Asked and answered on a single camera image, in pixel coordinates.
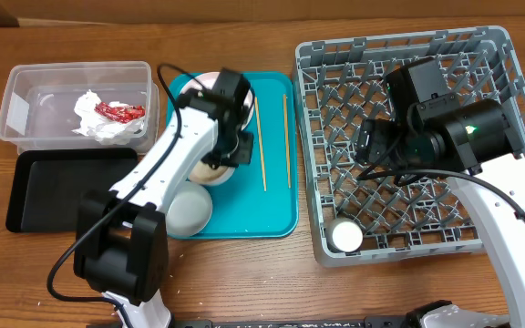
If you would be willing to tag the pink bowl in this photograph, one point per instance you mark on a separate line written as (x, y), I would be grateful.
(204, 174)

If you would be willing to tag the clear plastic bin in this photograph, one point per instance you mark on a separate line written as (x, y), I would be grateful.
(37, 109)

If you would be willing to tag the grey dishwasher rack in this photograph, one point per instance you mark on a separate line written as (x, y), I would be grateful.
(337, 84)

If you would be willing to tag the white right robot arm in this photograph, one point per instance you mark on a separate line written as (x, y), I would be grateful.
(477, 150)

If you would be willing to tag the wooden chopstick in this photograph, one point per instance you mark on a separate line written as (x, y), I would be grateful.
(286, 139)
(260, 142)

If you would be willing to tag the white tissue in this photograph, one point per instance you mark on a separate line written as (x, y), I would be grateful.
(101, 129)

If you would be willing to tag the large pink plate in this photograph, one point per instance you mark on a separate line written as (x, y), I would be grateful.
(207, 80)

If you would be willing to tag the light green bowl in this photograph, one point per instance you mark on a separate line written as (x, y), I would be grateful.
(190, 210)

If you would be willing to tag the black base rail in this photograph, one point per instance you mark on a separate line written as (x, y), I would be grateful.
(395, 321)

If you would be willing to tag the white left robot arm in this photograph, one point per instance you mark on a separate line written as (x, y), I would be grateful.
(121, 249)

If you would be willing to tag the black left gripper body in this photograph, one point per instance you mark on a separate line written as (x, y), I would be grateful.
(231, 148)

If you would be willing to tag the right wooden chopstick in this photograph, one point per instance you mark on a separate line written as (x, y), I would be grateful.
(286, 139)

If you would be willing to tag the red snack wrapper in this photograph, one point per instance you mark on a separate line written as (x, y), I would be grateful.
(121, 114)

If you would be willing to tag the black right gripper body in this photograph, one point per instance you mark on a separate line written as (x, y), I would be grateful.
(384, 143)

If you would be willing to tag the light green cup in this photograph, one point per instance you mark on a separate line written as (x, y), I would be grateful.
(344, 235)

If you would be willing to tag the black tray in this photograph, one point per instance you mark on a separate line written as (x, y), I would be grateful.
(48, 185)

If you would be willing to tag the left wooden chopstick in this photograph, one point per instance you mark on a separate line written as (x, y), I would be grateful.
(260, 142)

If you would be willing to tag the teal plastic tray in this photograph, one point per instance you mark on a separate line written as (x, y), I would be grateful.
(241, 208)

